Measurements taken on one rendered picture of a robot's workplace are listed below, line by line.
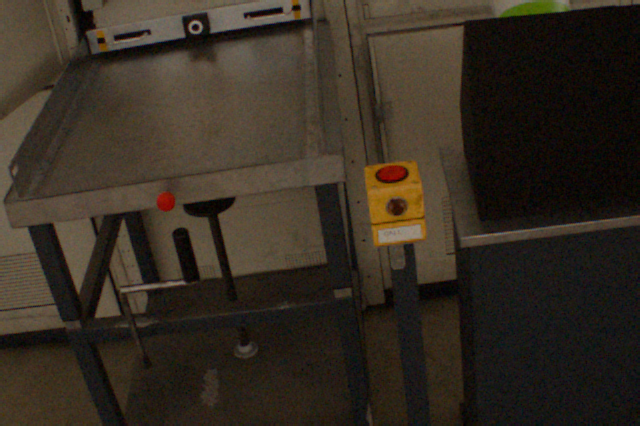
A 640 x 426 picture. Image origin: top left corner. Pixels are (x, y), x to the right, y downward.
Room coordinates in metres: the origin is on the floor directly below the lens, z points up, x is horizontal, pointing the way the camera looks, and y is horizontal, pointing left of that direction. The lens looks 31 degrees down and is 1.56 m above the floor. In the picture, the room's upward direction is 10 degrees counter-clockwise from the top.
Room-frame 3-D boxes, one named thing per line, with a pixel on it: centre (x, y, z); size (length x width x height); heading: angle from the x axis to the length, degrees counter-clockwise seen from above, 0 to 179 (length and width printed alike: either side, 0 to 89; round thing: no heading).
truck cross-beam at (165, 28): (2.07, 0.22, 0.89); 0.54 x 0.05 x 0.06; 87
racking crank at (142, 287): (1.37, 0.32, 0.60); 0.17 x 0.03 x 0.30; 87
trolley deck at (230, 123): (1.72, 0.24, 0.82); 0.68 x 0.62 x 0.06; 177
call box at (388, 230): (1.17, -0.11, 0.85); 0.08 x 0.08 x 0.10; 87
